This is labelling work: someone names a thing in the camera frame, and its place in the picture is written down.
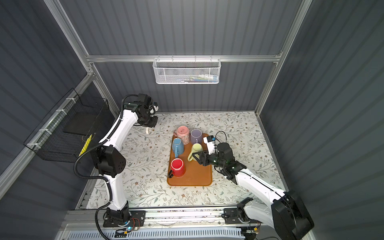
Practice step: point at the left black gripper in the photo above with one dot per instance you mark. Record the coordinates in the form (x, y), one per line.
(152, 124)

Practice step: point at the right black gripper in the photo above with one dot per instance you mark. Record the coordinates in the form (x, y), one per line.
(204, 157)

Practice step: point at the light green mug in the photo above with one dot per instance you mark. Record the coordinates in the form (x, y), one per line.
(195, 152)

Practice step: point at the red mug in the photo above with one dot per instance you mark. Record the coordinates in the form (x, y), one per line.
(177, 168)

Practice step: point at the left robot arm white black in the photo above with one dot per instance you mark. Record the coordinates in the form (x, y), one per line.
(136, 110)

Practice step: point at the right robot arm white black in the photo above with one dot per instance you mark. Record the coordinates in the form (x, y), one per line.
(283, 211)

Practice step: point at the purple mug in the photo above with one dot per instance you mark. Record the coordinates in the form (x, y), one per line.
(196, 136)

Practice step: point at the blue textured mug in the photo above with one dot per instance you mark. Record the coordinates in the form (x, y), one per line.
(178, 147)

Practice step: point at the pink ghost pattern mug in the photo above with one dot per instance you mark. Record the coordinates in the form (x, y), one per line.
(183, 133)

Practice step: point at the orange plastic tray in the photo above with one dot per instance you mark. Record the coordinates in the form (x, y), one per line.
(195, 176)

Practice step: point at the pens in white basket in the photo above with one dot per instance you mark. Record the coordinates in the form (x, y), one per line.
(210, 79)

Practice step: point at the white wire basket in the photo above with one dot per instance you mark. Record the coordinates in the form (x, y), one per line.
(166, 72)

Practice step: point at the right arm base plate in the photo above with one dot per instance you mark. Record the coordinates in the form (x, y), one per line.
(231, 217)

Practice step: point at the black wire basket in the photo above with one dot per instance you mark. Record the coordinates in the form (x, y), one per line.
(61, 135)

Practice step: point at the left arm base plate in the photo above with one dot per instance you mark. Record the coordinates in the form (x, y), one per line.
(137, 219)

